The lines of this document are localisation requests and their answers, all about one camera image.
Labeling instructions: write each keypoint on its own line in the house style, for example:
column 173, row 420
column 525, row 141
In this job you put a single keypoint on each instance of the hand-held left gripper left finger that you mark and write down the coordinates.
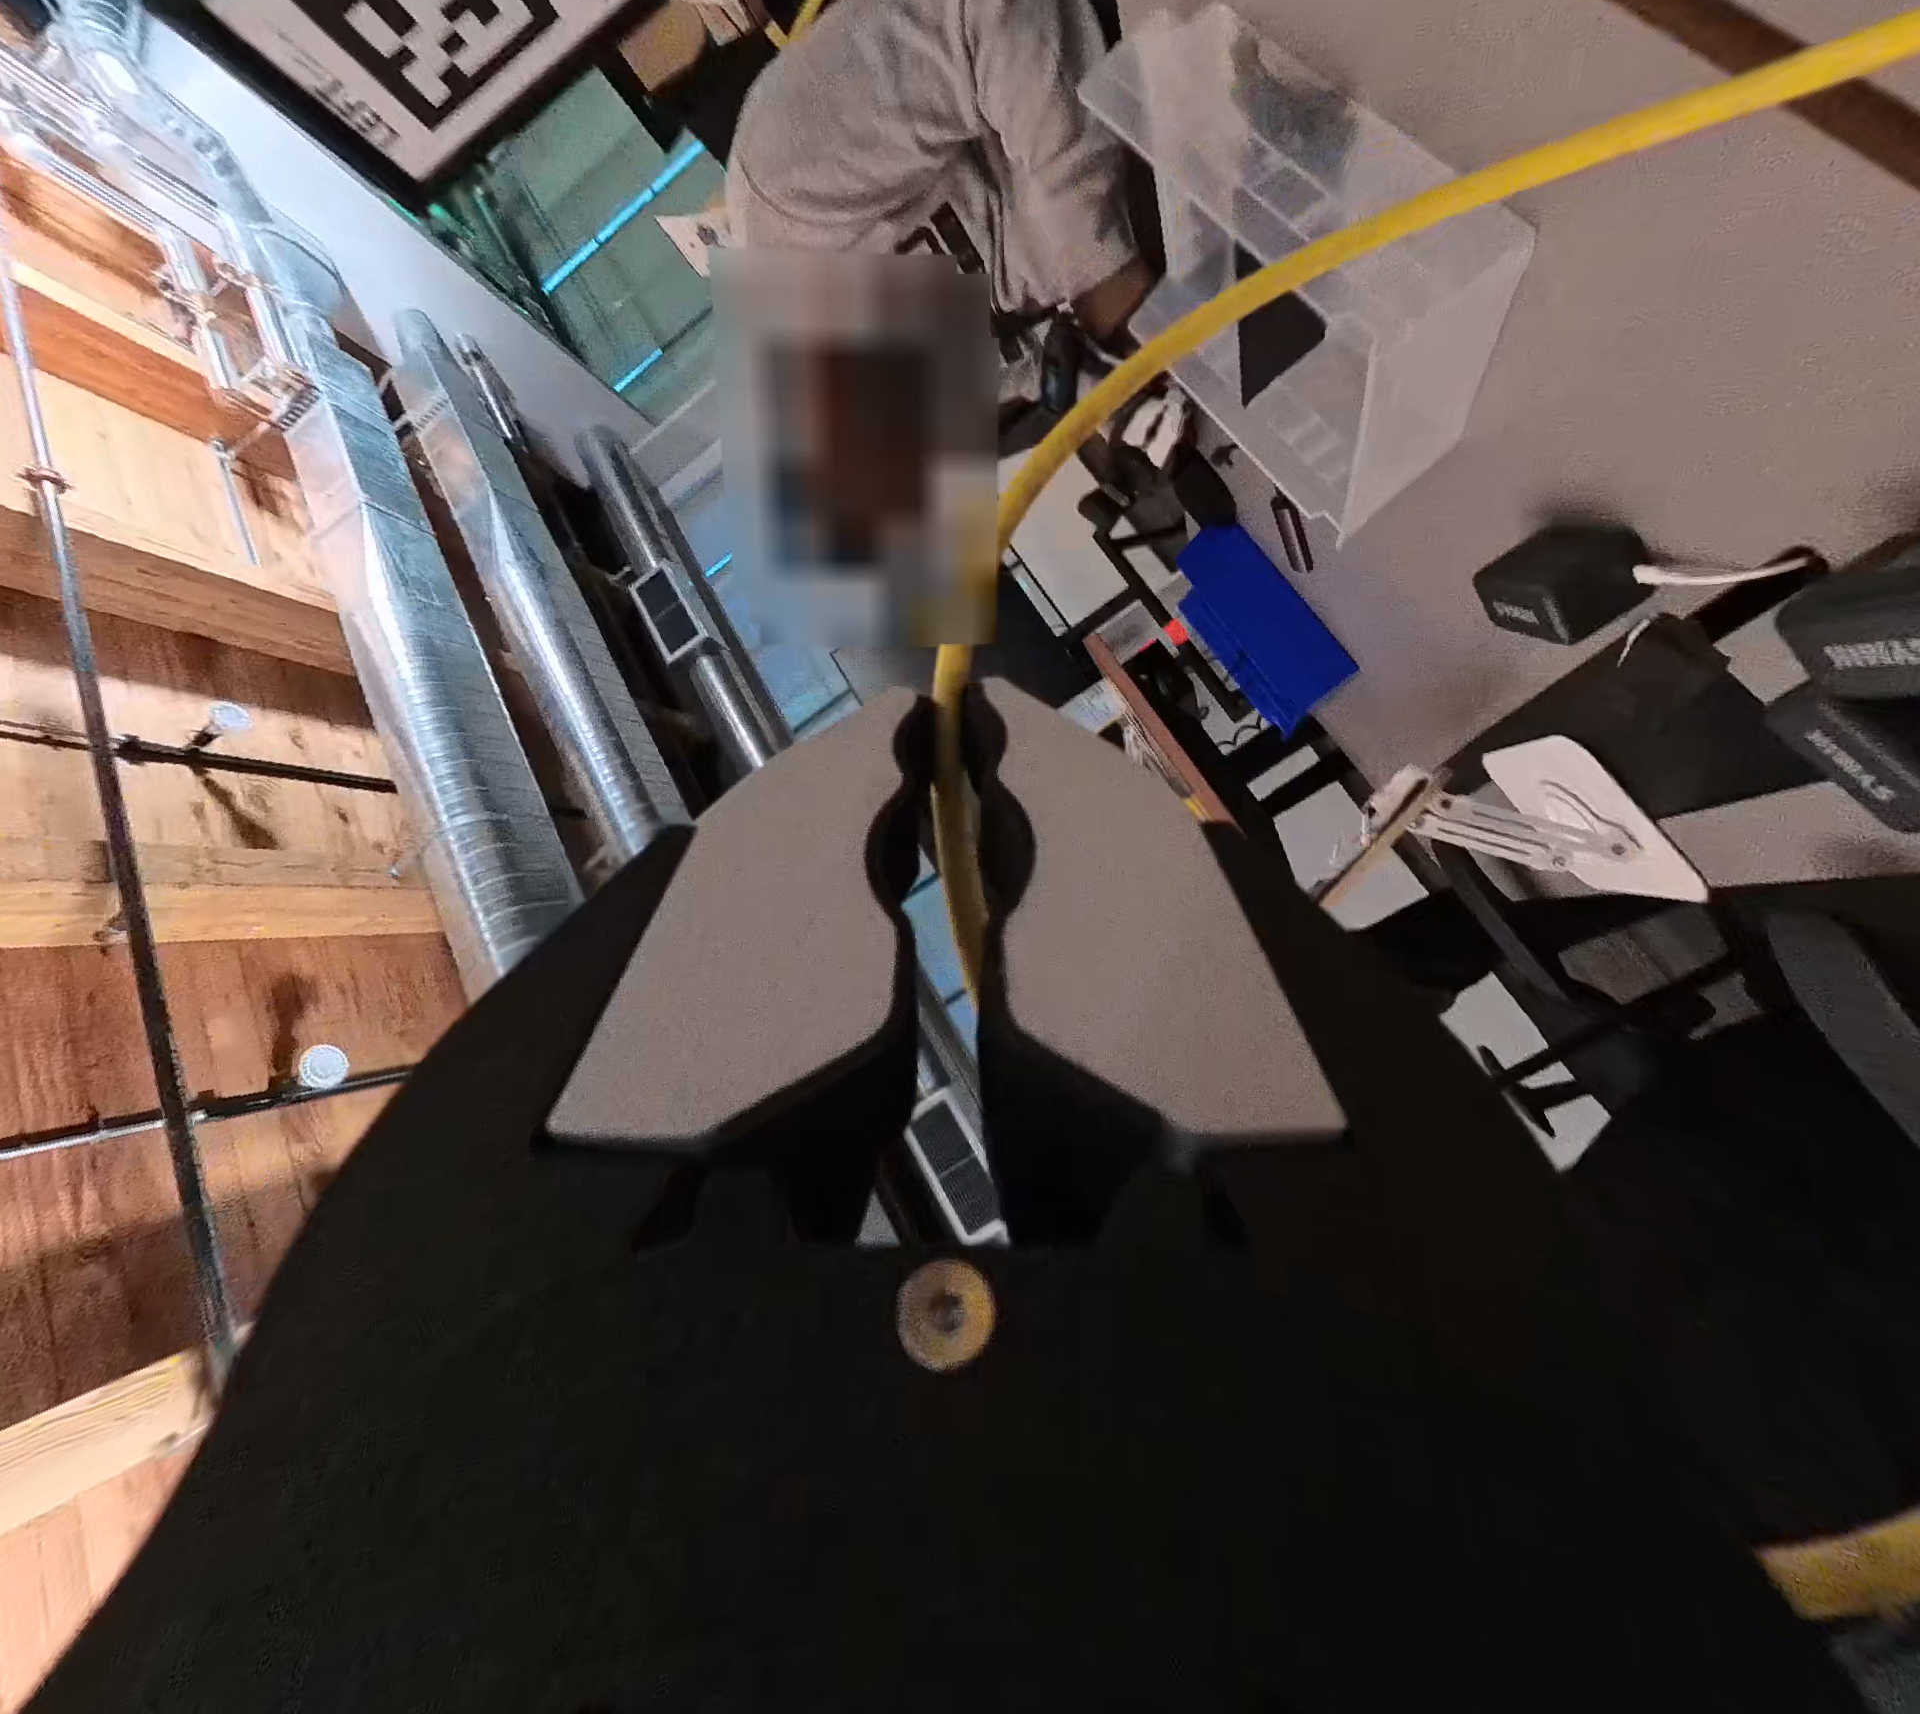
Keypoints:
column 751, row 965

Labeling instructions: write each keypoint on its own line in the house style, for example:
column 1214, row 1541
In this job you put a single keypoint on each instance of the silver ventilation duct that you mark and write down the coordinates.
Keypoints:
column 541, row 545
column 434, row 695

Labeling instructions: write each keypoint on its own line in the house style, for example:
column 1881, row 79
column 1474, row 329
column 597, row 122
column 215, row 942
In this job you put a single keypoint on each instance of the white paddle-shaped plate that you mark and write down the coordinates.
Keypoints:
column 1604, row 829

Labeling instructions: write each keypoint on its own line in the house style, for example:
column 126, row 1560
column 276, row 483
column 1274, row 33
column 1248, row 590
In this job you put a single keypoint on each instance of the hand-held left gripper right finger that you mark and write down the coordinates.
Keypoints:
column 1171, row 965

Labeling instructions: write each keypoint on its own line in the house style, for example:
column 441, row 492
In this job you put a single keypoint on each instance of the clear plastic organizer box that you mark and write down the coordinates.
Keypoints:
column 1351, row 288

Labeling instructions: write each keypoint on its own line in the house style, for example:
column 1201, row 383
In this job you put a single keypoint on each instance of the blue plastic bin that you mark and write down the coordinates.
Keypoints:
column 1268, row 635

